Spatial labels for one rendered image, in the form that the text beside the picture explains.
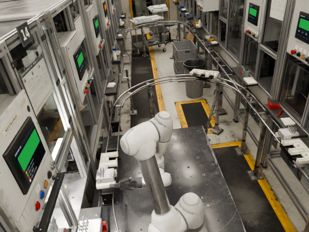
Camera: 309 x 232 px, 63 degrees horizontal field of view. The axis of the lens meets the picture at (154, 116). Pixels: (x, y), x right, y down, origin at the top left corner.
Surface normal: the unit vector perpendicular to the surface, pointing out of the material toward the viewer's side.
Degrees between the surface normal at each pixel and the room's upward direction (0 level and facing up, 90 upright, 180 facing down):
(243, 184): 0
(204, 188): 0
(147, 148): 78
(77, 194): 0
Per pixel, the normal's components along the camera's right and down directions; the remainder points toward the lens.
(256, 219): -0.09, -0.84
